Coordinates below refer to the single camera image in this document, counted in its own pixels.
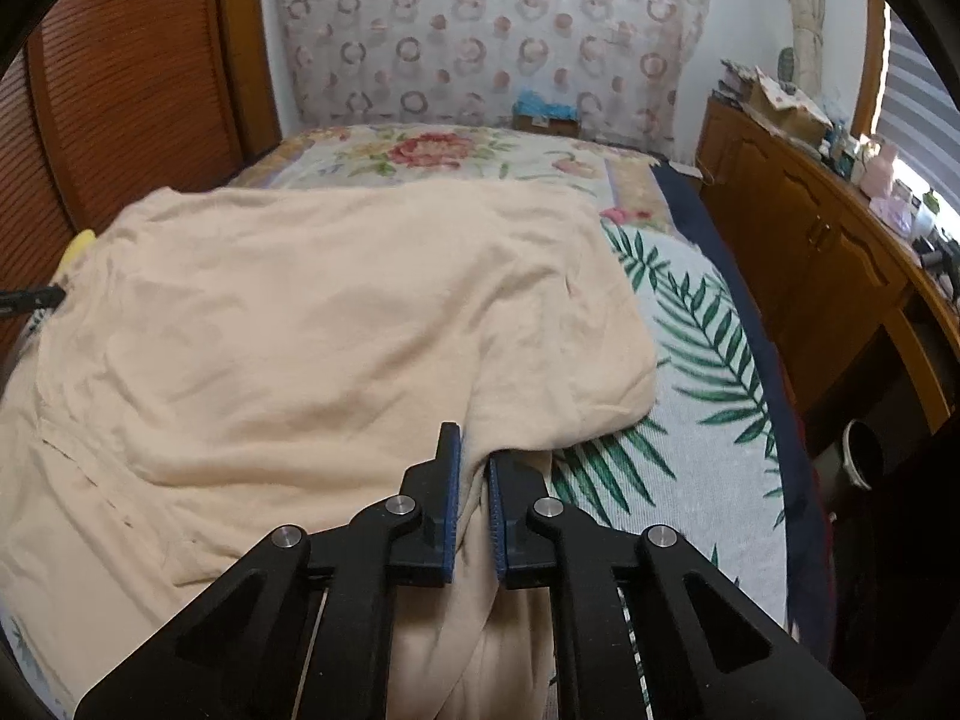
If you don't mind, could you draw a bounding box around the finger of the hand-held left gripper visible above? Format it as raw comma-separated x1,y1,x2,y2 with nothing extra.
0,283,67,316

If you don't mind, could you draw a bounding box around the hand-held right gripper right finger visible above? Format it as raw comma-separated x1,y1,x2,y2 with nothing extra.
486,450,863,720

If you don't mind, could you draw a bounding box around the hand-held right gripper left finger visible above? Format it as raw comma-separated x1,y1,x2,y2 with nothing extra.
73,422,462,720

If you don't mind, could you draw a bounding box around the beige printed T-shirt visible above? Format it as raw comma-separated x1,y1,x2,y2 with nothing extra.
0,184,659,720

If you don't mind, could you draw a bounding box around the yellow plush toy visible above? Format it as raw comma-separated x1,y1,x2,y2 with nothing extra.
64,229,98,278

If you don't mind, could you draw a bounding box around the wooden louvred wardrobe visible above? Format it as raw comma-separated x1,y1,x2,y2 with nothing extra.
0,0,282,361

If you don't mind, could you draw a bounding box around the palm leaf blanket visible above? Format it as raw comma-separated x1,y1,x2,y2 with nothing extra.
0,221,796,720

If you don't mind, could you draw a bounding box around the floral blanket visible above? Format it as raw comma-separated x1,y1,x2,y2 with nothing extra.
229,124,680,237

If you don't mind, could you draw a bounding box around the dark bucket with white rim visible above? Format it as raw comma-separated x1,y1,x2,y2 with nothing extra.
840,420,886,492

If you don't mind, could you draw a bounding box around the small cardboard box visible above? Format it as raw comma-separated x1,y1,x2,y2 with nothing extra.
512,111,582,137

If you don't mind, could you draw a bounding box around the blue crumpled bag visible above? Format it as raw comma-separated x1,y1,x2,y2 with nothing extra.
514,90,578,121

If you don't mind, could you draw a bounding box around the wooden cabinet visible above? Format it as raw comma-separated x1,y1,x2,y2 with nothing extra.
697,94,960,451

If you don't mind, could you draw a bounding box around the circle pattern sheer curtain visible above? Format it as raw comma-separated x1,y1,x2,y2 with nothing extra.
270,0,710,155

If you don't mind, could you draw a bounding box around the pile of folded cloth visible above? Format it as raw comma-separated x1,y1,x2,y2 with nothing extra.
716,58,758,102

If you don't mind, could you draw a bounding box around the lilac plastic container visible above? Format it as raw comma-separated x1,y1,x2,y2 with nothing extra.
870,191,920,233

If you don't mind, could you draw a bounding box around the open cardboard box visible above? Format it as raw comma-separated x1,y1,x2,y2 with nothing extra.
742,67,833,147

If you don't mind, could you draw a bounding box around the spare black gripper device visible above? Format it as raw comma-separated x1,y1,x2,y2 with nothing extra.
919,240,960,278

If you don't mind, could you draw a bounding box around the tied cream curtain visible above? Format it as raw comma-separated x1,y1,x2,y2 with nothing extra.
780,0,826,95

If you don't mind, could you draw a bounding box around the grey zebra window blind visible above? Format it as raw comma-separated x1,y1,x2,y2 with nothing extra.
885,4,960,166

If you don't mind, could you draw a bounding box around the wooden window frame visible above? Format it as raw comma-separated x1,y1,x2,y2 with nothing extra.
851,0,890,143

